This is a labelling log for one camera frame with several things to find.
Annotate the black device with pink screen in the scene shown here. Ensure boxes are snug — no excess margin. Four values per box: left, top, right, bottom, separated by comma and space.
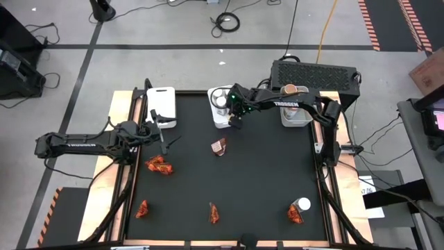
420, 93, 444, 138

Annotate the orange brown spice pouch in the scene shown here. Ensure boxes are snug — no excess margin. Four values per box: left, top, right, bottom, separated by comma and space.
135, 199, 150, 219
144, 155, 164, 172
208, 202, 220, 225
155, 162, 174, 176
210, 137, 227, 157
287, 204, 305, 225

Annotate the black cabinet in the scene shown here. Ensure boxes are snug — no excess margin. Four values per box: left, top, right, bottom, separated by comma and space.
0, 5, 48, 60

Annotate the white plastic storage bin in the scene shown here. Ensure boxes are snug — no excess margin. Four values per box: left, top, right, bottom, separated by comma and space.
207, 85, 240, 130
279, 85, 315, 128
145, 86, 177, 128

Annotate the black perforated computer case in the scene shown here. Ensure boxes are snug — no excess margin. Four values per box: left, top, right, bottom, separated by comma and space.
269, 59, 361, 112

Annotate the black floor stand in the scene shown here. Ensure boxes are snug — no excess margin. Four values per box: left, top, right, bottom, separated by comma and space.
89, 0, 117, 23

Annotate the light wooden table side board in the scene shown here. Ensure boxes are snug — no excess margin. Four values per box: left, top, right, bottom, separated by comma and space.
76, 90, 139, 243
317, 90, 375, 244

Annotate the black orange-striped floor mat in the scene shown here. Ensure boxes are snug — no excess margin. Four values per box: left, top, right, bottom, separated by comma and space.
357, 0, 420, 53
37, 186, 90, 248
397, 0, 444, 53

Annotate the grey cart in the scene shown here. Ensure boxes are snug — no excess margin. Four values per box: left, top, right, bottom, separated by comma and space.
396, 98, 444, 250

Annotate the white paper sheet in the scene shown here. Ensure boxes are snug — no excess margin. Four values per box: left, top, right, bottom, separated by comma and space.
359, 175, 386, 219

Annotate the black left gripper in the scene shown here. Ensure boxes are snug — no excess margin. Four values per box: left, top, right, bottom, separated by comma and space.
137, 109, 182, 155

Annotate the coiled black cable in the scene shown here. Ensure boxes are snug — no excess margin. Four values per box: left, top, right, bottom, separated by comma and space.
210, 12, 241, 38

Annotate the black equipment case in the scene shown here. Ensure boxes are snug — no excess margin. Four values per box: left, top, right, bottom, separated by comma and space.
0, 40, 47, 101

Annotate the yellow cable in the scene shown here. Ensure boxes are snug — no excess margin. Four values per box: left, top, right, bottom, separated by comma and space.
316, 0, 339, 64

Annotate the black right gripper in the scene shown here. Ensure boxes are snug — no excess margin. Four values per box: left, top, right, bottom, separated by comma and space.
228, 83, 259, 131

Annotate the brown cardboard box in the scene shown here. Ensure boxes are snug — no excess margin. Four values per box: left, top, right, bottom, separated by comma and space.
408, 47, 444, 95

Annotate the black beam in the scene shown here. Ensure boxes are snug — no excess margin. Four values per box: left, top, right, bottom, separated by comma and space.
361, 178, 434, 210

